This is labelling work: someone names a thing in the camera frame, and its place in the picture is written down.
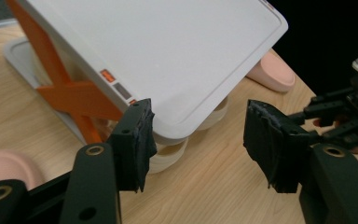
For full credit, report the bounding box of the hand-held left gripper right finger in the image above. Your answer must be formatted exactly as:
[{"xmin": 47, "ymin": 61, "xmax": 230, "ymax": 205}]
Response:
[{"xmin": 242, "ymin": 99, "xmax": 312, "ymax": 194}]

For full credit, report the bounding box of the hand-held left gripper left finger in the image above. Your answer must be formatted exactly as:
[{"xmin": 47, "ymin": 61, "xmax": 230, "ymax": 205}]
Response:
[{"xmin": 106, "ymin": 98, "xmax": 158, "ymax": 193}]

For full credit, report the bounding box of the pink slide slipper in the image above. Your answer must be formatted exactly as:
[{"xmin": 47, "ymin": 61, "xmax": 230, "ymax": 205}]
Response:
[
  {"xmin": 0, "ymin": 150, "xmax": 46, "ymax": 190},
  {"xmin": 245, "ymin": 50, "xmax": 296, "ymax": 93}
]

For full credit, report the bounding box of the white two-tier shoe rack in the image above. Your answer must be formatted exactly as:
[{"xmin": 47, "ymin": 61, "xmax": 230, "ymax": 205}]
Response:
[{"xmin": 3, "ymin": 0, "xmax": 290, "ymax": 145}]

